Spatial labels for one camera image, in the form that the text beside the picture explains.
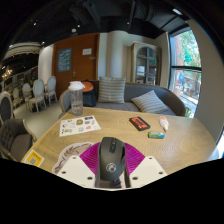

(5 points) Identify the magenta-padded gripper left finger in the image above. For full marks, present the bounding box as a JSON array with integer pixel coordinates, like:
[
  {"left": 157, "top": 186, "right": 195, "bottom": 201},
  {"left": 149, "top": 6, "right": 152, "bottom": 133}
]
[{"left": 56, "top": 141, "right": 101, "bottom": 188}]

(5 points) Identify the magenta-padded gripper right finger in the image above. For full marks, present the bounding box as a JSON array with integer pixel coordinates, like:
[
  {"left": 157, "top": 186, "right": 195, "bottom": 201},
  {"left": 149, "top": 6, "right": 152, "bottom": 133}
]
[{"left": 123, "top": 142, "right": 168, "bottom": 188}]

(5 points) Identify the black computer mouse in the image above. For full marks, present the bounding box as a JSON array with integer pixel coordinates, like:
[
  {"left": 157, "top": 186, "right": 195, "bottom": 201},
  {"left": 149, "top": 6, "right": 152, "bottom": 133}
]
[{"left": 95, "top": 136, "right": 127, "bottom": 188}]

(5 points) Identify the small green pack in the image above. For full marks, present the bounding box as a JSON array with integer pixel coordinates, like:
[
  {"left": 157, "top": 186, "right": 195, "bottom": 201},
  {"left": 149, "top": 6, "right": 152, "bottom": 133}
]
[{"left": 147, "top": 131, "right": 166, "bottom": 140}]

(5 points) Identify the yellow square sticker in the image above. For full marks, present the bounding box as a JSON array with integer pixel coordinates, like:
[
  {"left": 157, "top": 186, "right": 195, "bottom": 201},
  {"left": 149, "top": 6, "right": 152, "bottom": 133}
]
[{"left": 21, "top": 148, "right": 45, "bottom": 168}]

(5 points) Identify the white sticker sheet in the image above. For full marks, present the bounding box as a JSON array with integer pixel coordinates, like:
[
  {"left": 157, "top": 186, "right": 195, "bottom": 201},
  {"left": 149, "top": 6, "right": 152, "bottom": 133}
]
[{"left": 59, "top": 114, "right": 102, "bottom": 138}]

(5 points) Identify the black and orange box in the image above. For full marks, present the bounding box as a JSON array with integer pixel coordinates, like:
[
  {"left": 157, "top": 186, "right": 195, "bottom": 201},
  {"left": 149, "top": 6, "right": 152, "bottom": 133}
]
[{"left": 128, "top": 116, "right": 151, "bottom": 132}]

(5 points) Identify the white and pink pouch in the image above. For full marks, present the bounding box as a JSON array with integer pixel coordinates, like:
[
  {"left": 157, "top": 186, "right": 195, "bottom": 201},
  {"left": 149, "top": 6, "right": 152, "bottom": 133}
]
[{"left": 158, "top": 115, "right": 170, "bottom": 133}]

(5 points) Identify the grey tufted armchair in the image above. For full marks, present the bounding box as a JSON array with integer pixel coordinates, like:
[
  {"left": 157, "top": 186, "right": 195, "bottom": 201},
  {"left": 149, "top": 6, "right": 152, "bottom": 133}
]
[
  {"left": 0, "top": 91, "right": 16, "bottom": 126},
  {"left": 0, "top": 118, "right": 38, "bottom": 161}
]

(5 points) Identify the striped grey pillow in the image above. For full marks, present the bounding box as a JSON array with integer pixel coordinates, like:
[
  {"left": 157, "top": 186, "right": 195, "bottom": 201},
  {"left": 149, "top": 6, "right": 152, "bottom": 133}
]
[{"left": 130, "top": 89, "right": 169, "bottom": 115}]

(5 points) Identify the clear plastic bottle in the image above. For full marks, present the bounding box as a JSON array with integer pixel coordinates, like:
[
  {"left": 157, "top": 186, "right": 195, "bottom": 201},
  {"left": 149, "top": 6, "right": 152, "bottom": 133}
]
[{"left": 67, "top": 80, "right": 86, "bottom": 116}]

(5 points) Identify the grey sofa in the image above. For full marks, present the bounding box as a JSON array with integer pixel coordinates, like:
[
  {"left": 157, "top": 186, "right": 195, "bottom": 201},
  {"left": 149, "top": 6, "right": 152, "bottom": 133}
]
[{"left": 59, "top": 81, "right": 187, "bottom": 118}]

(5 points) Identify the black and orange backpack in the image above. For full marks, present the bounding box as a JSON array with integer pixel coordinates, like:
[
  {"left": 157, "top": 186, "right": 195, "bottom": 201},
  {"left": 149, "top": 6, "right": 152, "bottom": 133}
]
[{"left": 81, "top": 79, "right": 99, "bottom": 108}]

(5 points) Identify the group of white chairs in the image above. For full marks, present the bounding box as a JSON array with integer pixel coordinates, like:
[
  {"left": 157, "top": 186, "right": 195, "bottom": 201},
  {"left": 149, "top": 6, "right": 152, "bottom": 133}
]
[{"left": 11, "top": 75, "right": 58, "bottom": 113}]

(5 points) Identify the striped square pillow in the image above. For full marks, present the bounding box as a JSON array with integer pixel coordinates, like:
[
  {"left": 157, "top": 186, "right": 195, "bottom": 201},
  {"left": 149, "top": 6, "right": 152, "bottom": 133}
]
[{"left": 97, "top": 76, "right": 127, "bottom": 104}]

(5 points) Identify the brown wooden door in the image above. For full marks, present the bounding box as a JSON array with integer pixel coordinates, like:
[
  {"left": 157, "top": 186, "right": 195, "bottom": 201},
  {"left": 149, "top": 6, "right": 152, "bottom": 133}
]
[{"left": 52, "top": 32, "right": 100, "bottom": 99}]

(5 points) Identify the arched glass-door cabinet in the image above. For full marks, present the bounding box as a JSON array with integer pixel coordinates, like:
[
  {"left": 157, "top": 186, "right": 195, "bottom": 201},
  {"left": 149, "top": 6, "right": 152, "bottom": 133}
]
[{"left": 129, "top": 41, "right": 162, "bottom": 86}]

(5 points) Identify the black-framed window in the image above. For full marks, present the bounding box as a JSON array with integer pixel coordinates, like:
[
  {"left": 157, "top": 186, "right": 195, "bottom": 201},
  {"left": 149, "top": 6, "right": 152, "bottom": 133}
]
[{"left": 168, "top": 28, "right": 203, "bottom": 118}]

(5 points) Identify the blue poster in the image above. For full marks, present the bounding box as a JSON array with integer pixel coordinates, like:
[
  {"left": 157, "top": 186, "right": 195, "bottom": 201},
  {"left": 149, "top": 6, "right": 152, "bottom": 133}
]
[{"left": 57, "top": 47, "right": 73, "bottom": 73}]

